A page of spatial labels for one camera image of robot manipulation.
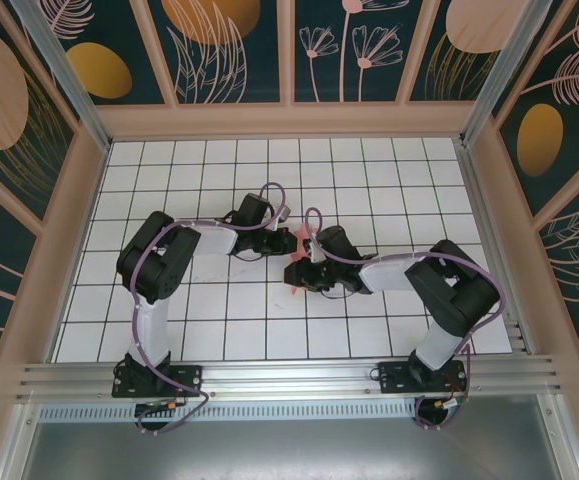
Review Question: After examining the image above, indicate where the grey metal sheet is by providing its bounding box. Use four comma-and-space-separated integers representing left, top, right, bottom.
0, 399, 579, 480

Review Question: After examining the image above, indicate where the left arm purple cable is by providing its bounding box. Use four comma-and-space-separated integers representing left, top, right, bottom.
129, 181, 289, 436

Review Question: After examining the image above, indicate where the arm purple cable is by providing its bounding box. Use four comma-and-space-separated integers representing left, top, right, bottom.
129, 181, 289, 436
303, 206, 509, 430

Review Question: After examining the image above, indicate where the long aluminium mounting rail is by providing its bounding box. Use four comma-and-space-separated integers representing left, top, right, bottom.
16, 354, 565, 401

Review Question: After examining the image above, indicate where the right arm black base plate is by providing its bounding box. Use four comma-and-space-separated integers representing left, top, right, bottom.
377, 360, 470, 394

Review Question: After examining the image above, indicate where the aluminium side rail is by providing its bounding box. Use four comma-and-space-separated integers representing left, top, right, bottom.
456, 139, 535, 354

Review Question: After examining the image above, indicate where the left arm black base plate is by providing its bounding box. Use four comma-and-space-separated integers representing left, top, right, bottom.
112, 364, 205, 399

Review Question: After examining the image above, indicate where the slotted grey cable duct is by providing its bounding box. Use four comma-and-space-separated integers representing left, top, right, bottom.
38, 403, 420, 421

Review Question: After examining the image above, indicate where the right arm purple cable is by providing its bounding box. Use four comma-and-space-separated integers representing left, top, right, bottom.
303, 206, 509, 430

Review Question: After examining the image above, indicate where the aluminium frame post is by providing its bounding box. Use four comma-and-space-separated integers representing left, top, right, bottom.
461, 0, 568, 146
11, 0, 113, 151

